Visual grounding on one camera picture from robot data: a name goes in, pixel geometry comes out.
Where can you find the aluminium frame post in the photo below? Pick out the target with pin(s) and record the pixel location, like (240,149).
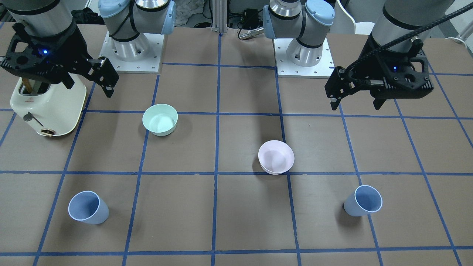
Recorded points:
(219,16)

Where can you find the blue cup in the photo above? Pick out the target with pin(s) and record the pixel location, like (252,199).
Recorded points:
(88,207)
(363,201)

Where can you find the mint green bowl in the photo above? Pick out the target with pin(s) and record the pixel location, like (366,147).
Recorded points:
(160,119)

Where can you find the cream white toaster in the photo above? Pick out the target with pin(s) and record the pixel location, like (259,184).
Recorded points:
(51,109)

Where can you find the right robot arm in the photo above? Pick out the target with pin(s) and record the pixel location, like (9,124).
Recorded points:
(125,19)

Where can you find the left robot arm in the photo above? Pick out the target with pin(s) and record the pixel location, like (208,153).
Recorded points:
(400,21)

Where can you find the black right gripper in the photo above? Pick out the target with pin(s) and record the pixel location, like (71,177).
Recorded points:
(71,55)

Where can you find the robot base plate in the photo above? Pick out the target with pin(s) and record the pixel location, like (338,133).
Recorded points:
(284,66)
(142,55)

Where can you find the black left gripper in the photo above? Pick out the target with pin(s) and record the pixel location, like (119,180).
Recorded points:
(370,59)

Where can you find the white chair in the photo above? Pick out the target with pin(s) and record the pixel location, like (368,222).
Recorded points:
(344,23)

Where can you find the pink bowl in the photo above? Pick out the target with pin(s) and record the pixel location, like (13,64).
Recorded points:
(276,157)

